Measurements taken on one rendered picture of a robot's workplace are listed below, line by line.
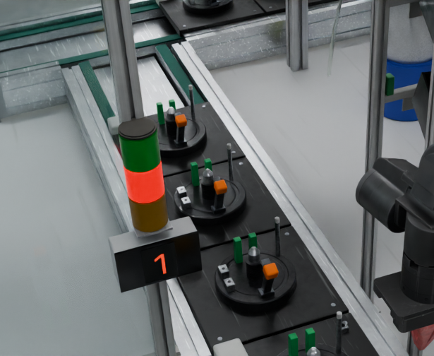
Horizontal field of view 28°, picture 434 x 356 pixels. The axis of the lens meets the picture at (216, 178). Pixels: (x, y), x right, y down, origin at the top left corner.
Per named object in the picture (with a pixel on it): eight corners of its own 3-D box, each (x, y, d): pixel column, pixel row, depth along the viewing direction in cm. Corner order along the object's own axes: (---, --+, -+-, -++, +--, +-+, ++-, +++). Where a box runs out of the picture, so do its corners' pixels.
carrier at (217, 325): (348, 318, 148) (351, 261, 140) (212, 359, 142) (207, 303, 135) (292, 232, 166) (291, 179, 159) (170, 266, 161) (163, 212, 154)
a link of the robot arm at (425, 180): (450, 162, 87) (504, 166, 92) (377, 110, 95) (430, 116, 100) (401, 263, 92) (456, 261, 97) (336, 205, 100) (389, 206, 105)
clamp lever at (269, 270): (274, 293, 147) (279, 272, 141) (262, 296, 146) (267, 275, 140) (266, 274, 149) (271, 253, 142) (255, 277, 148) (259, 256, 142)
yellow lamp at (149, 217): (172, 227, 121) (169, 198, 118) (137, 236, 120) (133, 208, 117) (162, 205, 125) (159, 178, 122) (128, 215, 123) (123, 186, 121)
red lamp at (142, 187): (169, 198, 118) (165, 167, 115) (133, 207, 117) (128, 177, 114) (159, 177, 122) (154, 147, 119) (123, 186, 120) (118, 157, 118)
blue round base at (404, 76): (449, 113, 212) (455, 57, 203) (391, 128, 209) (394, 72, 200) (417, 83, 224) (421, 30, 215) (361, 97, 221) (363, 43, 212)
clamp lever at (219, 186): (224, 209, 166) (227, 187, 160) (214, 212, 165) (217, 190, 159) (219, 193, 168) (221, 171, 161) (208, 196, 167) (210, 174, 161)
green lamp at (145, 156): (165, 167, 115) (161, 135, 112) (128, 176, 114) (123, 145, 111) (154, 147, 119) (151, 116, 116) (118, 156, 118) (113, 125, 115)
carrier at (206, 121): (246, 163, 186) (243, 112, 178) (135, 191, 180) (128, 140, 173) (209, 107, 204) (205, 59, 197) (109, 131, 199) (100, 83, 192)
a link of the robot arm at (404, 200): (432, 232, 90) (474, 211, 92) (388, 196, 94) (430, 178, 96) (426, 281, 94) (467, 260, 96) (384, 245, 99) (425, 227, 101)
